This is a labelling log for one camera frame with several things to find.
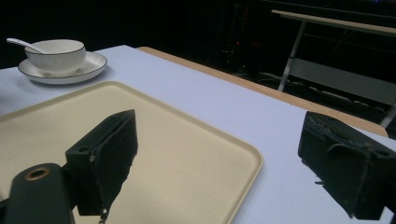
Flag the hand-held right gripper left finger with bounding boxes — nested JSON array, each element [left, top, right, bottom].
[[64, 108, 139, 224]]

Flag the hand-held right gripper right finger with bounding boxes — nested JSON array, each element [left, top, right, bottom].
[[297, 110, 396, 221]]

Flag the beige plastic tray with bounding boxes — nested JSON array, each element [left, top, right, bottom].
[[0, 80, 264, 224]]

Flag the white plate with dark rim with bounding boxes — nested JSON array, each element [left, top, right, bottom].
[[17, 50, 108, 85]]

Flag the white ribbed bowl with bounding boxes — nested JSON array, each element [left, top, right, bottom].
[[23, 38, 87, 76]]

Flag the white tablecloth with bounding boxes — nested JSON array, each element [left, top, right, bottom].
[[0, 45, 396, 224]]

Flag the white ceramic spoon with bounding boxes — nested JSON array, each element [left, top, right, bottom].
[[6, 37, 48, 55]]

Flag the metal frame table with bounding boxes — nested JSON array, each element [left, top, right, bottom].
[[270, 8, 396, 129]]

